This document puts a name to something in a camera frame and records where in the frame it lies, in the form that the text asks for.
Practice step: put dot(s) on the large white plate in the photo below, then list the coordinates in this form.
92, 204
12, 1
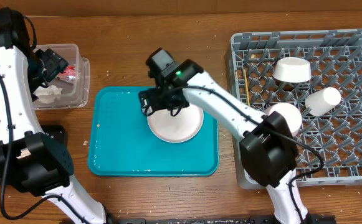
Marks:
176, 129

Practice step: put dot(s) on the white napkin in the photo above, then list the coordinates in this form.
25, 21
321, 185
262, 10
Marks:
48, 95

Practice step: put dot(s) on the white bowl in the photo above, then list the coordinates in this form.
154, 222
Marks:
291, 114

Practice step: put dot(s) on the red snack wrapper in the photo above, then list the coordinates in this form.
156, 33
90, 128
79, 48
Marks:
68, 75

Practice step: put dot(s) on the small white saucer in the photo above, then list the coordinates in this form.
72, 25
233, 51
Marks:
292, 70

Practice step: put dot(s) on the white cup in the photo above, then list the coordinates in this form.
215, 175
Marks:
323, 101

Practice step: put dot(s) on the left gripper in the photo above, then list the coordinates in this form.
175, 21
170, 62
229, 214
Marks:
54, 63

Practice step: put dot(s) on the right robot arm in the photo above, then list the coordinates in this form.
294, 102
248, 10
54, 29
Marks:
267, 148

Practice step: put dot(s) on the clear plastic bin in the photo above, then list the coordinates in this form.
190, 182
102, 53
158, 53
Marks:
74, 93

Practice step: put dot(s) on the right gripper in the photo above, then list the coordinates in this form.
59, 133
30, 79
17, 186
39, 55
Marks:
156, 94

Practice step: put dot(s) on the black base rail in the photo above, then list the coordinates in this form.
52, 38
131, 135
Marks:
259, 219

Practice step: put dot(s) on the grey dishwasher rack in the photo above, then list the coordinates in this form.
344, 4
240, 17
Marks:
335, 58

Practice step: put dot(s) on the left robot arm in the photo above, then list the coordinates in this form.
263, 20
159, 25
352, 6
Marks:
19, 130

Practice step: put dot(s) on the teal plastic serving tray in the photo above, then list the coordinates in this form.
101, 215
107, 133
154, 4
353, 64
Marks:
122, 144

